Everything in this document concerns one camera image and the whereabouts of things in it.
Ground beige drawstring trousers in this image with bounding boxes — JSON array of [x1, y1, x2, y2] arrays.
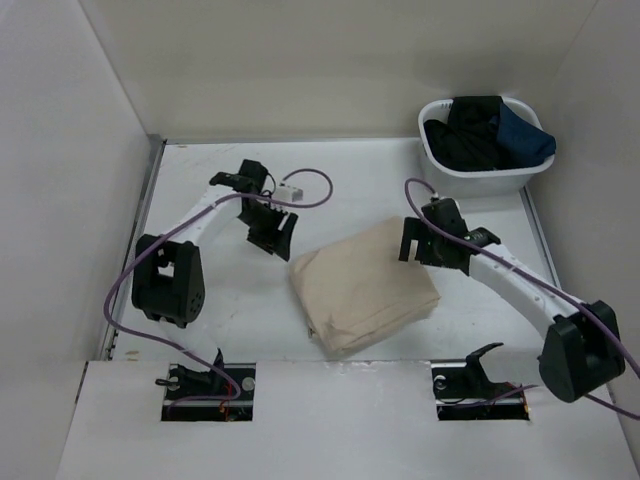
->
[[289, 216, 440, 357]]

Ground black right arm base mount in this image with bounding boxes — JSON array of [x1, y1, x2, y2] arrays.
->
[[430, 342, 542, 421]]

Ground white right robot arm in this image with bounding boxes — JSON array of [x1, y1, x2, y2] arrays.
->
[[399, 198, 626, 403]]

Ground white plastic laundry basket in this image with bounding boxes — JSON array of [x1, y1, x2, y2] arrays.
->
[[417, 96, 557, 198]]

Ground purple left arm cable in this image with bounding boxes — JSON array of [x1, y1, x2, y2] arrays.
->
[[103, 168, 335, 416]]

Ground black trousers in basket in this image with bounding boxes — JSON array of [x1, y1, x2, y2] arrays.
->
[[423, 96, 503, 172]]

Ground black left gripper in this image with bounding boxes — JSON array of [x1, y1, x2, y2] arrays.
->
[[237, 203, 296, 261]]

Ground navy blue trousers in basket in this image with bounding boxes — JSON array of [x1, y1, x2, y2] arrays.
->
[[495, 103, 557, 170]]

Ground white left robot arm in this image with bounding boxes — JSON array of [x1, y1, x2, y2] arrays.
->
[[131, 160, 303, 399]]

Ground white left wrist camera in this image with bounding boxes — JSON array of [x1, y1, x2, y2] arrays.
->
[[272, 184, 304, 203]]

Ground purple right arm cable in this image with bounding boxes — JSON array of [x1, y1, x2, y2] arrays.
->
[[403, 177, 640, 420]]

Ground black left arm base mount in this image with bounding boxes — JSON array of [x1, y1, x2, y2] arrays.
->
[[155, 351, 257, 423]]

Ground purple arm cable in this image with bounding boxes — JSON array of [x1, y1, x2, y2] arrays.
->
[[403, 177, 640, 420], [103, 168, 335, 416]]

